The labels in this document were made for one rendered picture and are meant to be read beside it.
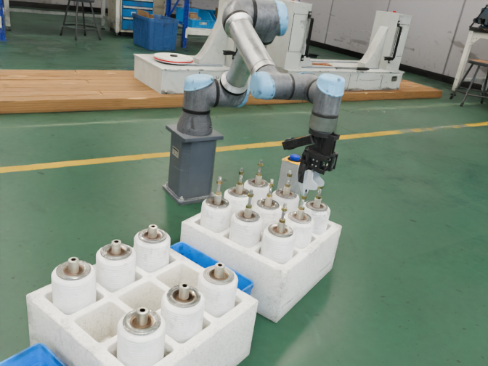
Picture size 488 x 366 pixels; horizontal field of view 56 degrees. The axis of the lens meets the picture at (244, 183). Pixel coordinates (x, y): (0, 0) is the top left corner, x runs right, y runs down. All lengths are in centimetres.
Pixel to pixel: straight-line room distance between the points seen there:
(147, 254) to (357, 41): 695
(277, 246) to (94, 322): 53
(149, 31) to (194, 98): 399
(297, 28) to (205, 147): 229
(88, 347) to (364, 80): 399
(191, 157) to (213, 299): 91
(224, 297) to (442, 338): 74
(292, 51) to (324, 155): 278
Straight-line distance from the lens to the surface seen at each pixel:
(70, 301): 113
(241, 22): 151
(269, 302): 138
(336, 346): 139
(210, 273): 112
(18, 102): 311
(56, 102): 315
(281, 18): 165
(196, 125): 189
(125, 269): 117
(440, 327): 161
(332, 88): 127
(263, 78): 128
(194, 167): 193
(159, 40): 589
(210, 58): 374
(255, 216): 140
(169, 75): 343
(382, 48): 498
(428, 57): 705
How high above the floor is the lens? 90
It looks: 24 degrees down
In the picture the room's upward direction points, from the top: 8 degrees clockwise
